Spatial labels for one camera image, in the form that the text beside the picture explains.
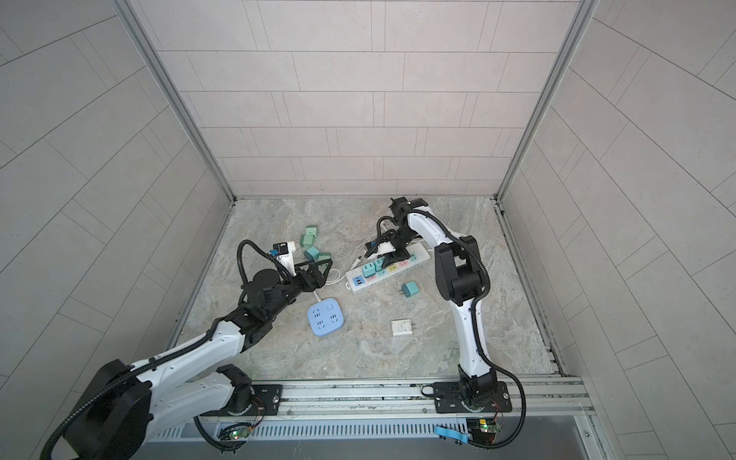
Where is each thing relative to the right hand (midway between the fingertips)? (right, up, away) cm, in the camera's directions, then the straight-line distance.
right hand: (385, 253), depth 96 cm
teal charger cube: (-5, -4, -7) cm, 10 cm away
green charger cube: (-21, -1, +3) cm, 21 cm away
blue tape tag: (+15, -38, -31) cm, 51 cm away
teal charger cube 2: (+8, -10, -7) cm, 14 cm away
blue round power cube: (-18, -17, -13) cm, 28 cm away
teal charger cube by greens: (-25, 0, +1) cm, 25 cm away
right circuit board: (+25, -38, -28) cm, 54 cm away
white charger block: (+5, -19, -15) cm, 25 cm away
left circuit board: (-33, -37, -31) cm, 59 cm away
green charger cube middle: (-28, +4, +6) cm, 29 cm away
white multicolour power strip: (-10, -8, -5) cm, 13 cm away
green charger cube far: (-27, +7, +7) cm, 28 cm away
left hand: (-16, 0, -17) cm, 23 cm away
